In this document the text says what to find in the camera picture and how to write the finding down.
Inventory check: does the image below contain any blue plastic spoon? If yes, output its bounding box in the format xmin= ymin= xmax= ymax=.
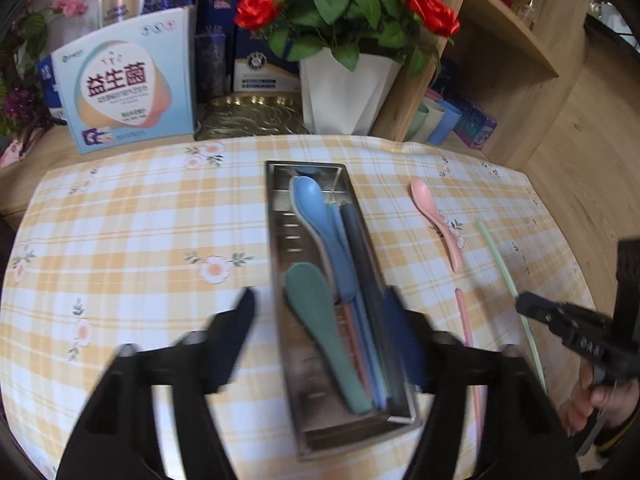
xmin=291 ymin=176 xmax=357 ymax=303

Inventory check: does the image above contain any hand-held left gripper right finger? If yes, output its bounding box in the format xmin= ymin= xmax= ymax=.
xmin=382 ymin=285 xmax=583 ymax=480

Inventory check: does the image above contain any white plastic spoon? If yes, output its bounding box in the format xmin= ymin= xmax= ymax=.
xmin=287 ymin=177 xmax=335 ymax=281

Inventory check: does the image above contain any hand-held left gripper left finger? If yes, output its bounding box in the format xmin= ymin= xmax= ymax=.
xmin=55 ymin=287 xmax=258 ymax=480

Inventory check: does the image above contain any white and gold box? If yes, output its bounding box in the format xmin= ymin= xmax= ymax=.
xmin=96 ymin=0 xmax=141 ymax=28

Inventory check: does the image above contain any purple patterned box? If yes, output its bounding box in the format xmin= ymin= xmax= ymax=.
xmin=442 ymin=85 xmax=498 ymax=150

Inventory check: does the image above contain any light blue printed box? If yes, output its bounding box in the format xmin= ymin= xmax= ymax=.
xmin=51 ymin=6 xmax=197 ymax=155

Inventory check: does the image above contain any person's right forearm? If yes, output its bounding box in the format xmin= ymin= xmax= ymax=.
xmin=595 ymin=410 xmax=640 ymax=458

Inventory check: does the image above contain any pink plastic spoon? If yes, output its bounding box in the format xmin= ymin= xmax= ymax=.
xmin=411 ymin=179 xmax=463 ymax=274

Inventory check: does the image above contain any green plastic spoon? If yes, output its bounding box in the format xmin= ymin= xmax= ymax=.
xmin=285 ymin=262 xmax=373 ymax=416

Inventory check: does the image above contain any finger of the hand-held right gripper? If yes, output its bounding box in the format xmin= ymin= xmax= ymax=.
xmin=515 ymin=291 xmax=621 ymax=366

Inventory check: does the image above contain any gold embossed tray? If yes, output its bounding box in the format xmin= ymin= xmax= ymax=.
xmin=195 ymin=92 xmax=313 ymax=142

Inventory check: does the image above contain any person's right hand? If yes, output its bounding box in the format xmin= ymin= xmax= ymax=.
xmin=565 ymin=367 xmax=640 ymax=438

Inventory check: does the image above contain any green plastic cup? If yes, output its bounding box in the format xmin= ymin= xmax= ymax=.
xmin=404 ymin=97 xmax=432 ymax=142

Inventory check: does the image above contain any pink cloth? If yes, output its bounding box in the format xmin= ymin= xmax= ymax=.
xmin=0 ymin=140 xmax=31 ymax=168

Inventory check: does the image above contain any dark grey chopstick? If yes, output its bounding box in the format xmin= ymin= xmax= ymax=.
xmin=340 ymin=202 xmax=396 ymax=401
xmin=347 ymin=201 xmax=403 ymax=396

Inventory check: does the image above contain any red rose bouquet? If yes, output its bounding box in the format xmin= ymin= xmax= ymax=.
xmin=197 ymin=0 xmax=461 ymax=78

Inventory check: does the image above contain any dark blue patterned box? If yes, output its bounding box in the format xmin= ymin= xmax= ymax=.
xmin=195 ymin=0 xmax=238 ymax=103

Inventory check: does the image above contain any blue chopstick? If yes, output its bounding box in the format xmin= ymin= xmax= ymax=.
xmin=327 ymin=202 xmax=383 ymax=408
xmin=332 ymin=203 xmax=390 ymax=408

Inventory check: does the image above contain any wooden shelf unit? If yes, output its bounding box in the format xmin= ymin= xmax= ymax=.
xmin=370 ymin=0 xmax=640 ymax=286

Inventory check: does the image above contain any pink chopstick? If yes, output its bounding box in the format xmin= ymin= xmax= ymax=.
xmin=454 ymin=287 xmax=483 ymax=456

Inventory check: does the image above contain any stainless steel cutlery tray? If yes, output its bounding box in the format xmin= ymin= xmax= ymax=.
xmin=264 ymin=160 xmax=423 ymax=461

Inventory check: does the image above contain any purple flower bunch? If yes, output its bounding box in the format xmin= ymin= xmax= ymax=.
xmin=2 ymin=87 xmax=36 ymax=121

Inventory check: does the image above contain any pink flower plant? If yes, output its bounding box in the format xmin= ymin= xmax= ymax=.
xmin=0 ymin=0 xmax=91 ymax=136

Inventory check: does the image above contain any blue paper bag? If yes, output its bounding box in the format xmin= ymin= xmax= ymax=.
xmin=36 ymin=55 xmax=66 ymax=121

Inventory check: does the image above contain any blue plastic cup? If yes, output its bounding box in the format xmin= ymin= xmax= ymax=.
xmin=427 ymin=100 xmax=461 ymax=147

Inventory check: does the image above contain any white faceted vase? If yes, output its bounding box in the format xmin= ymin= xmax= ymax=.
xmin=299 ymin=52 xmax=403 ymax=136

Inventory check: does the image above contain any light green chopstick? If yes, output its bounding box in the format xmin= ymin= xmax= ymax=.
xmin=475 ymin=219 xmax=548 ymax=396

